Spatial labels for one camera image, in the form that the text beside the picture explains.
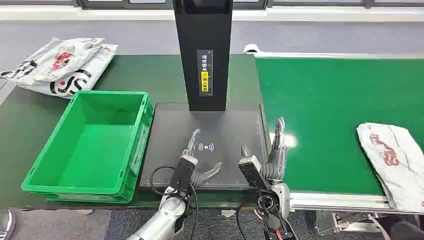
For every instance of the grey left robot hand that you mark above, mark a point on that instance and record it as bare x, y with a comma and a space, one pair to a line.
207, 174

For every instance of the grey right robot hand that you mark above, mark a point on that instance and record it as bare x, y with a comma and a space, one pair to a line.
277, 159

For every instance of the white parcel red logo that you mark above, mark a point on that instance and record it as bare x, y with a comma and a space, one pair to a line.
394, 162

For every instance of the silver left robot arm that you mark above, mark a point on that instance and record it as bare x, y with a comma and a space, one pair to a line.
165, 215

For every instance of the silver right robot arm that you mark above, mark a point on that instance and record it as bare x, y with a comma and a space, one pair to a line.
276, 205

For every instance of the green conveyor belt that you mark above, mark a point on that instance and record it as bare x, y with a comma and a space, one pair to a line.
324, 109

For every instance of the green plastic crate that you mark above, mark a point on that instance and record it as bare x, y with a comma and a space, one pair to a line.
99, 149

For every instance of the white conveyor roller cap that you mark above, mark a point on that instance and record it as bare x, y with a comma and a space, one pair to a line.
251, 48

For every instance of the black scanner column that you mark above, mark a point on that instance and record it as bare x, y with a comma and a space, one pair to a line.
202, 36

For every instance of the person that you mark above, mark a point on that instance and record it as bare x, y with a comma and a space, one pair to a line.
405, 230

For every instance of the white parcel bag black letters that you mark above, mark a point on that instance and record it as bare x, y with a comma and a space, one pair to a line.
86, 78

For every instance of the white parcel bag red print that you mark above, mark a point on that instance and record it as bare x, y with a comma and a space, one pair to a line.
63, 59

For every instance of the silver curved metal object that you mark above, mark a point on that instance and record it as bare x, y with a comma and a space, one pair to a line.
8, 223

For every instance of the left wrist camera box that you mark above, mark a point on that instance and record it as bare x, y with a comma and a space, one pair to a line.
182, 174

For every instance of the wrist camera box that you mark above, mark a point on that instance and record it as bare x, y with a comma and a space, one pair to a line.
250, 172
182, 174

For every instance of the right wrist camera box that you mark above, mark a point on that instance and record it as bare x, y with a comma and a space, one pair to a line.
250, 172

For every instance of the black scanner base plate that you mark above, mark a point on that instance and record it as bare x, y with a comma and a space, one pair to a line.
228, 132

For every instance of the aluminium conveyor frame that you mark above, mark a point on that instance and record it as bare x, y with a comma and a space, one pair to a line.
334, 200

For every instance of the metal conveyor support bracket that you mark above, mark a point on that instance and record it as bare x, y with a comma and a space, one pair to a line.
344, 223

